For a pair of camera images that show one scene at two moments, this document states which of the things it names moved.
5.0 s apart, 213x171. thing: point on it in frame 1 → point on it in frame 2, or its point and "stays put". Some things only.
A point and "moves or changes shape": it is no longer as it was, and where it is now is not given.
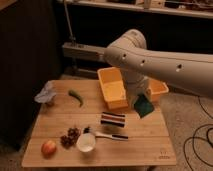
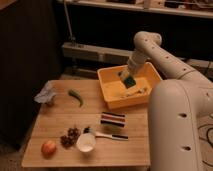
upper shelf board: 187,8 stays put
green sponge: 143,105 moves or changes shape
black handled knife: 99,133 stays put
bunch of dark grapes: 69,140 stays put
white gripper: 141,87 → 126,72
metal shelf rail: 78,50 stays put
